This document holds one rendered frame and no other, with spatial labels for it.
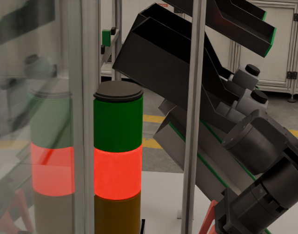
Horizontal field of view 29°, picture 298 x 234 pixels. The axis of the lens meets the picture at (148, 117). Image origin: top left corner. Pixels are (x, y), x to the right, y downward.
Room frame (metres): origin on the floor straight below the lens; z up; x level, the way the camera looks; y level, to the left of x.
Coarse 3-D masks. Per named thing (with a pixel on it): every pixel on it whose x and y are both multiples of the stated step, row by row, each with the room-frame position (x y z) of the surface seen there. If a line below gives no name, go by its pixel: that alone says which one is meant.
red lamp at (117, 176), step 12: (96, 156) 0.50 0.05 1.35; (108, 156) 0.49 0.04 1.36; (120, 156) 0.49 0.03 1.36; (132, 156) 0.50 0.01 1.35; (96, 168) 0.50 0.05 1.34; (108, 168) 0.49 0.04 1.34; (120, 168) 0.49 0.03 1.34; (132, 168) 0.50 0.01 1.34; (96, 180) 0.50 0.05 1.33; (108, 180) 0.49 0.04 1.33; (120, 180) 0.49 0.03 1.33; (132, 180) 0.50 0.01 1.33; (96, 192) 0.50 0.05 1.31; (108, 192) 0.49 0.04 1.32; (120, 192) 0.49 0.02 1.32; (132, 192) 0.50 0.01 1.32
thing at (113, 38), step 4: (116, 32) 1.19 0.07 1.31; (112, 36) 1.16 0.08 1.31; (116, 36) 1.19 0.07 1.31; (112, 40) 1.13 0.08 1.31; (112, 44) 1.12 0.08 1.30; (108, 48) 1.07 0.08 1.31; (104, 52) 1.03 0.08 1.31; (108, 52) 1.07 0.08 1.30; (104, 56) 1.02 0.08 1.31; (104, 60) 1.02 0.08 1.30
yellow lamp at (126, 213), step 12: (96, 204) 0.50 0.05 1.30; (108, 204) 0.49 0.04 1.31; (120, 204) 0.49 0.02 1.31; (132, 204) 0.50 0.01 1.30; (96, 216) 0.50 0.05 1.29; (108, 216) 0.49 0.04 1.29; (120, 216) 0.49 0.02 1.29; (132, 216) 0.50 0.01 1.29; (96, 228) 0.50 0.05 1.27; (108, 228) 0.49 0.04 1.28; (120, 228) 0.49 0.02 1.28; (132, 228) 0.50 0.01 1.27
